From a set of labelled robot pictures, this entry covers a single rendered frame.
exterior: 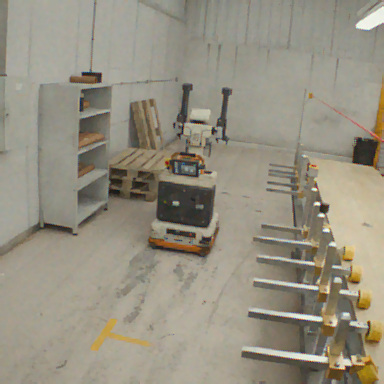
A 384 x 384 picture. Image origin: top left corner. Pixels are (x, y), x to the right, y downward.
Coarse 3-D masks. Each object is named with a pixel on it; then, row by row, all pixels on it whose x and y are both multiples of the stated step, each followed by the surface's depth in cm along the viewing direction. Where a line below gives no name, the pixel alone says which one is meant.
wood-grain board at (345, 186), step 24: (336, 168) 448; (360, 168) 462; (336, 192) 351; (360, 192) 359; (336, 216) 289; (360, 216) 294; (336, 240) 246; (360, 240) 248; (360, 264) 215; (360, 288) 189; (360, 312) 168; (360, 336) 152
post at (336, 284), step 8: (336, 280) 149; (336, 288) 149; (328, 296) 153; (336, 296) 150; (328, 304) 152; (336, 304) 151; (328, 312) 152; (320, 328) 157; (320, 336) 156; (320, 344) 157; (320, 352) 158
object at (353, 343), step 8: (320, 200) 373; (336, 256) 260; (336, 264) 255; (344, 288) 220; (344, 304) 213; (344, 312) 208; (352, 320) 189; (352, 336) 183; (352, 344) 180; (352, 352) 177; (360, 352) 165
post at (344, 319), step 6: (342, 318) 125; (348, 318) 125; (336, 324) 129; (342, 324) 126; (348, 324) 125; (336, 330) 128; (342, 330) 126; (336, 336) 127; (342, 336) 127; (336, 342) 128; (342, 342) 127; (330, 348) 131; (336, 348) 128; (342, 348) 128; (324, 372) 132; (324, 378) 132
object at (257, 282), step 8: (256, 280) 178; (264, 280) 179; (272, 280) 179; (272, 288) 177; (280, 288) 177; (288, 288) 176; (296, 288) 175; (304, 288) 175; (312, 288) 174; (344, 296) 172; (352, 296) 171
